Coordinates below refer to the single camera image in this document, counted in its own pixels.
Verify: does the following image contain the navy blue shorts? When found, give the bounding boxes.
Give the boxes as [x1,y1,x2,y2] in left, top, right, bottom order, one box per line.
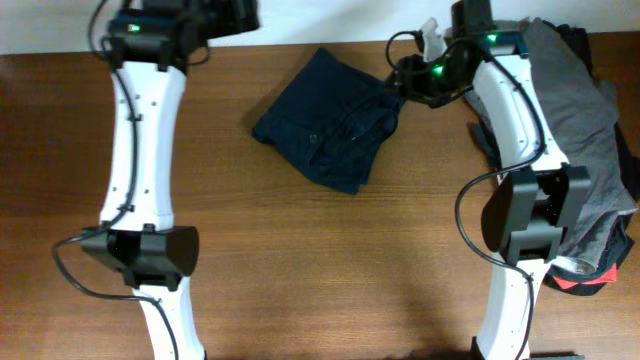
[252,48,404,195]

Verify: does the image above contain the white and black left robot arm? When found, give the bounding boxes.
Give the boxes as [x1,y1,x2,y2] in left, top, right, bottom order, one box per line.
[81,0,259,359]

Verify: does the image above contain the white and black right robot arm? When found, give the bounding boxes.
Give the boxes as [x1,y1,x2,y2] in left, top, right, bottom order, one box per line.
[388,30,591,359]

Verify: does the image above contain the grey shorts on pile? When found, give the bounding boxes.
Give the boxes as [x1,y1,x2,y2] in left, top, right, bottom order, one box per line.
[518,18,637,275]

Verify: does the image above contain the black garment under pile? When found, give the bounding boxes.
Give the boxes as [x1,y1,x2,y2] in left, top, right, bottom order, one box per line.
[514,20,639,282]

